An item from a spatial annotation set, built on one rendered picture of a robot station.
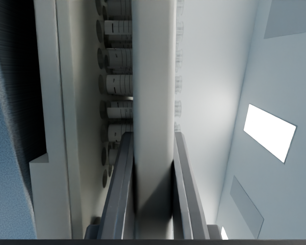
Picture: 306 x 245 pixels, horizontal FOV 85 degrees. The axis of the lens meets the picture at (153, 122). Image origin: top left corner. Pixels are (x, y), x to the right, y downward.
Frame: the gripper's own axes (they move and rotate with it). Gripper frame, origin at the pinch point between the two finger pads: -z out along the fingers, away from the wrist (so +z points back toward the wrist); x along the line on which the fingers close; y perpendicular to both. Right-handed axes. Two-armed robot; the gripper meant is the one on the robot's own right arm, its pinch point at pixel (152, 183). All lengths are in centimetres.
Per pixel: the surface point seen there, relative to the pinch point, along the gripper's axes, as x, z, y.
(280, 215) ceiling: -194, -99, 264
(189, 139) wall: -91, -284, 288
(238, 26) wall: -166, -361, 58
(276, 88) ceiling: -195, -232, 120
